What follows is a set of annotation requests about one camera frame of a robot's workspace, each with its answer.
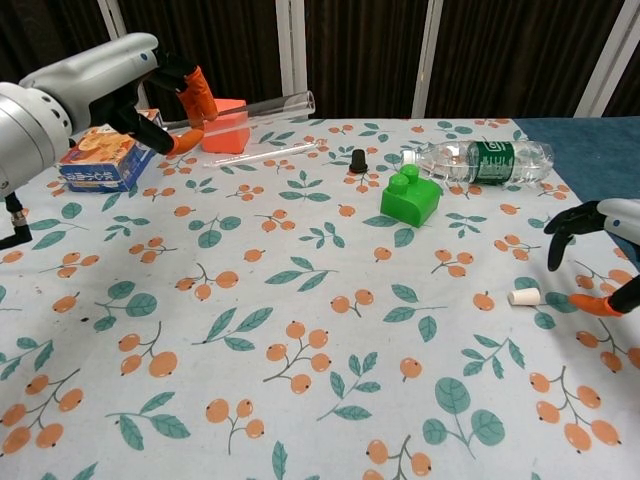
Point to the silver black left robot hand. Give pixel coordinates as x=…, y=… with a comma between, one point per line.
x=100, y=70

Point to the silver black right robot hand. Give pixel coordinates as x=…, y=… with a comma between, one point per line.
x=620, y=220

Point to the white rubber stopper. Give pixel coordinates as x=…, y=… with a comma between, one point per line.
x=524, y=296

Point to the clear glass test tube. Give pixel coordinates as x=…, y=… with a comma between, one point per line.
x=270, y=107

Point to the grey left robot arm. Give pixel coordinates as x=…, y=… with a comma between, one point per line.
x=25, y=140

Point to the blue orange snack box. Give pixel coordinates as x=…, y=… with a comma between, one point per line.
x=100, y=165

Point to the clear bottle with green label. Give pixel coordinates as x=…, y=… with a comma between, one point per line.
x=492, y=161

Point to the orange foam cube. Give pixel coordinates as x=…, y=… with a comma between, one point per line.
x=227, y=142

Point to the green toy building brick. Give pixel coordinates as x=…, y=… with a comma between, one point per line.
x=407, y=202

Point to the small black rubber bulb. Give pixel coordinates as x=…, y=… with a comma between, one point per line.
x=358, y=161

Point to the floral orange-fruit tablecloth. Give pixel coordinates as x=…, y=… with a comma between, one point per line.
x=320, y=325

